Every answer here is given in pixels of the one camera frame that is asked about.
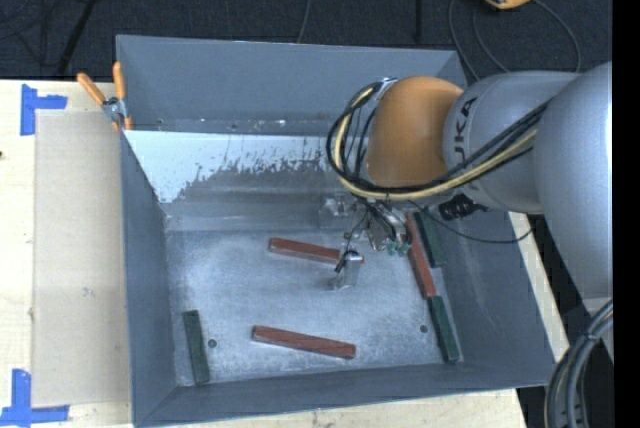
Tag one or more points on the dark green flat block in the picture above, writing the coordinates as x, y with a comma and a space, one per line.
445, 328
196, 348
432, 241

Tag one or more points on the pale flat board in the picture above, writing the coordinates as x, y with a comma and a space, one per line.
75, 256

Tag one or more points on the red-brown flat block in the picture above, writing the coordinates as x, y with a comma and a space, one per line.
302, 342
300, 250
422, 271

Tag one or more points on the grey metal bin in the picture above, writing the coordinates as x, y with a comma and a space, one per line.
280, 296

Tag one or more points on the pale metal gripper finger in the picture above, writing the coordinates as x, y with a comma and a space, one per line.
351, 272
334, 212

